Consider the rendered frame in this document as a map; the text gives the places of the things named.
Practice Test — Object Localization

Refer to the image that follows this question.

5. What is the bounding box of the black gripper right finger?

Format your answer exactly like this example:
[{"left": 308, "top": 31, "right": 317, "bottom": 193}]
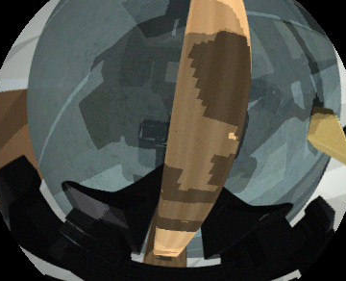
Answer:
[{"left": 201, "top": 187, "right": 294, "bottom": 261}]

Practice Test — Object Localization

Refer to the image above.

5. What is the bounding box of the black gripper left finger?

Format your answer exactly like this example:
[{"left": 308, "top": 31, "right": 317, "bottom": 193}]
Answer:
[{"left": 61, "top": 164, "right": 164, "bottom": 256}]

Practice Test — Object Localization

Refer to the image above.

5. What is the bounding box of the wooden post with slot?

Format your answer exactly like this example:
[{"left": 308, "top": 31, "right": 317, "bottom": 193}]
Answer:
[{"left": 142, "top": 203, "right": 187, "bottom": 268}]

